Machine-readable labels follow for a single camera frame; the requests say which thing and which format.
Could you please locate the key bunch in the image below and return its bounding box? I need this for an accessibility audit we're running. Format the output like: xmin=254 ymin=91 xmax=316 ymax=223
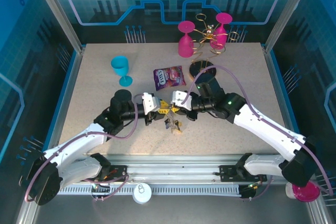
xmin=163 ymin=111 xmax=184 ymax=134

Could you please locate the purple candy bag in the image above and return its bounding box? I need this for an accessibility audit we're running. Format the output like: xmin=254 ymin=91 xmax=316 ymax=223
xmin=153 ymin=65 xmax=187 ymax=91

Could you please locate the blue plastic goblet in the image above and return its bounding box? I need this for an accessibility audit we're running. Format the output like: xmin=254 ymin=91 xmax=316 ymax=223
xmin=110 ymin=55 xmax=133 ymax=87

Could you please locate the pink plastic goblet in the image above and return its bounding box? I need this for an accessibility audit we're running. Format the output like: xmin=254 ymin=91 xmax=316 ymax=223
xmin=209 ymin=13 xmax=234 ymax=49
xmin=177 ymin=20 xmax=196 ymax=58

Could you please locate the white round lid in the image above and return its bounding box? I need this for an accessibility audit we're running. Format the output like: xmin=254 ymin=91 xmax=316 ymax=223
xmin=132 ymin=183 xmax=153 ymax=205

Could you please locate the pink plastic cup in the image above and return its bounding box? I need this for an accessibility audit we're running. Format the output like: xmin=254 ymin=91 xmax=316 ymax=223
xmin=285 ymin=180 xmax=321 ymax=203

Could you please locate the aluminium frame rail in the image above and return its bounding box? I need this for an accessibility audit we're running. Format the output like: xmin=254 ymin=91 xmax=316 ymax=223
xmin=78 ymin=154 xmax=289 ymax=184

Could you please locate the gold wire glass rack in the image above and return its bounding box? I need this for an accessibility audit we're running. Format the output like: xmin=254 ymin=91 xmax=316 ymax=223
xmin=188 ymin=13 xmax=240 ymax=83

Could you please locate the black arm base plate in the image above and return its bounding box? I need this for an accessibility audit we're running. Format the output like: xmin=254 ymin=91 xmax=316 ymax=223
xmin=86 ymin=165 xmax=129 ymax=183
xmin=219 ymin=165 xmax=268 ymax=183

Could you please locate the white slotted cable duct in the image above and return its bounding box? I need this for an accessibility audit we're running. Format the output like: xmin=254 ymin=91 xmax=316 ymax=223
xmin=57 ymin=184 xmax=244 ymax=196

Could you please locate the aluminium frame post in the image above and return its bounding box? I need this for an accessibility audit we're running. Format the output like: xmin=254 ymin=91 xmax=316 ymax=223
xmin=28 ymin=0 xmax=87 ymax=54
xmin=264 ymin=0 xmax=317 ymax=54

